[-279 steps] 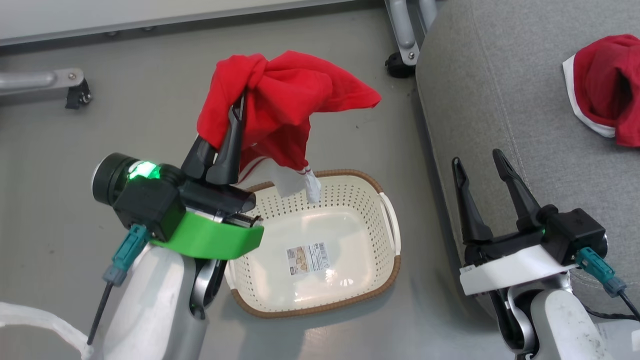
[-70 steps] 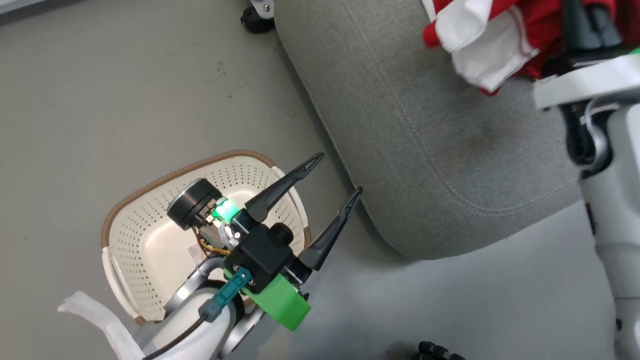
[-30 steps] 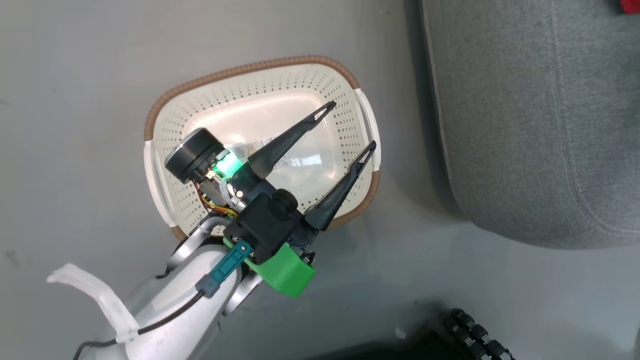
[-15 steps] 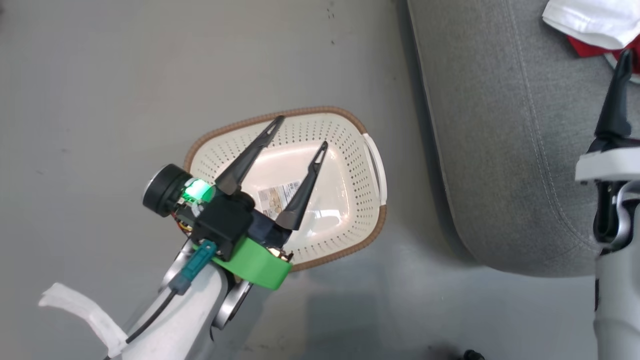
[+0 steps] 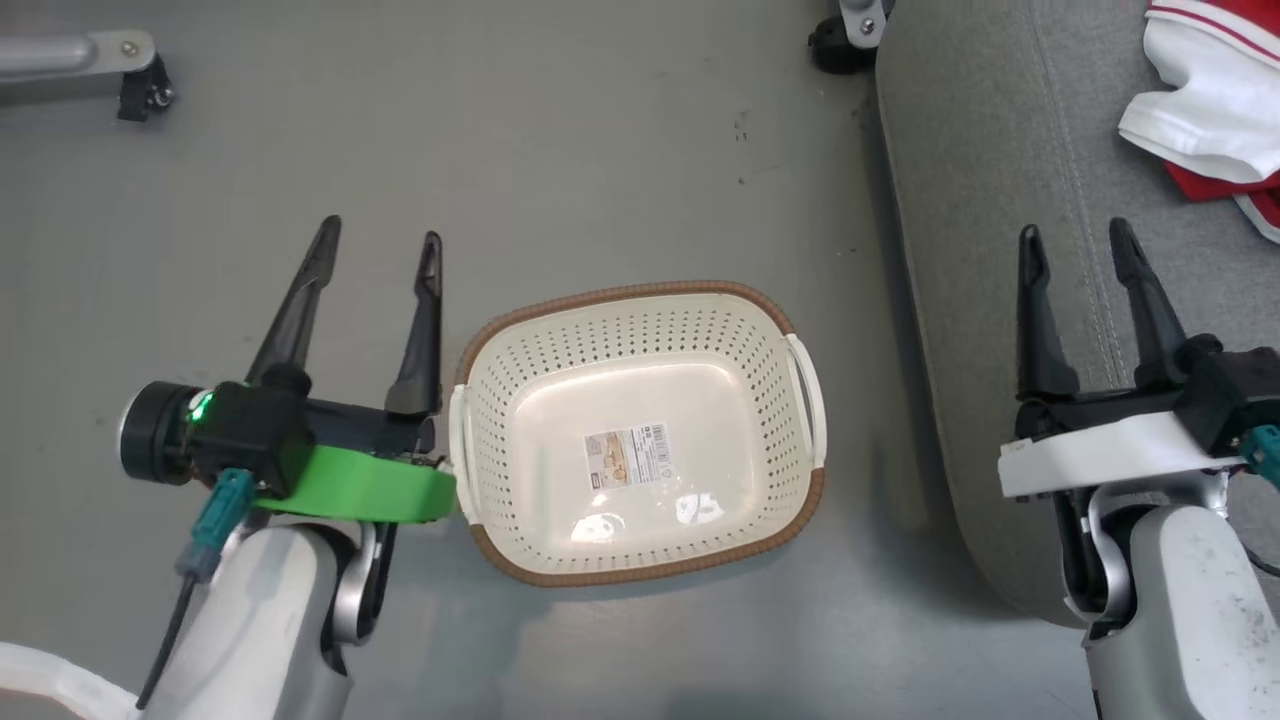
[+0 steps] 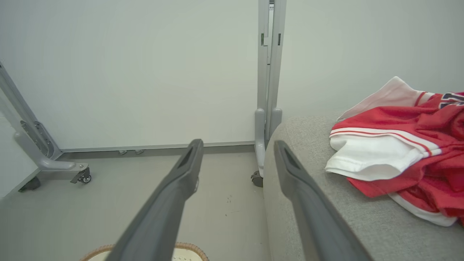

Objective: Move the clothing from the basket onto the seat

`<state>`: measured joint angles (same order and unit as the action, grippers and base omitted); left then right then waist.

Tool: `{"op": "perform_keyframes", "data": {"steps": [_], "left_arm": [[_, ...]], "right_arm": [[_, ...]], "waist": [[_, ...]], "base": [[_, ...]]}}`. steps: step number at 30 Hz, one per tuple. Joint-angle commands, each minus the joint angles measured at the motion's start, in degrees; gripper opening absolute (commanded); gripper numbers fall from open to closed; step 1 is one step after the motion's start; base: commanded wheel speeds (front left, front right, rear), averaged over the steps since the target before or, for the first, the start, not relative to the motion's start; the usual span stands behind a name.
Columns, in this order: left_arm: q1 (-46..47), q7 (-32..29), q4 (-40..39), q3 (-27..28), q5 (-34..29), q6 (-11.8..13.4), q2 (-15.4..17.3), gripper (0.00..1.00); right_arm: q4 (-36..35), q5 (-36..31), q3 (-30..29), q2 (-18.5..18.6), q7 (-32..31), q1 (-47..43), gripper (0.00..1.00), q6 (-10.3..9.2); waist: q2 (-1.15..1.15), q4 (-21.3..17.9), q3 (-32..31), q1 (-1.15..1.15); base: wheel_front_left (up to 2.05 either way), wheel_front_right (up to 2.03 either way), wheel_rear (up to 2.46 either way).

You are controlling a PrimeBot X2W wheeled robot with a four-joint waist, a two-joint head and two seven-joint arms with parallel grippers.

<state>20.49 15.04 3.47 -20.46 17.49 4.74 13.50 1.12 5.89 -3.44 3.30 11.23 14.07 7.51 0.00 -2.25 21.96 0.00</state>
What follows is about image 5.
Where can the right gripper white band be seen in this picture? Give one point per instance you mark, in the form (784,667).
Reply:
(1100,455)

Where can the grey fabric sofa seat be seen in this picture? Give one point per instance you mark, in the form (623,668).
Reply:
(1000,200)

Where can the paper label sticker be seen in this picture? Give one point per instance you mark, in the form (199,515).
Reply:
(628,456)

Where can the cream perforated basket brown rim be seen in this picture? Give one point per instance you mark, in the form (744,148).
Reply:
(540,470)

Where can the grey metal leg with caster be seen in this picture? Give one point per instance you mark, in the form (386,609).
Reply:
(60,55)
(865,20)

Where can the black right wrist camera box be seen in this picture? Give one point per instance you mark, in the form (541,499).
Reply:
(1235,400)

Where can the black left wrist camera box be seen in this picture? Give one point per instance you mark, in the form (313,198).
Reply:
(250,435)

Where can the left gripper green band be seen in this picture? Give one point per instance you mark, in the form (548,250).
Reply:
(360,485)

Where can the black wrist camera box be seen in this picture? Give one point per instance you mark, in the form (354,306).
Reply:
(250,435)
(1235,400)

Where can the red white striped-collar garment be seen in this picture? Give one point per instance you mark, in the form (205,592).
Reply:
(1210,100)

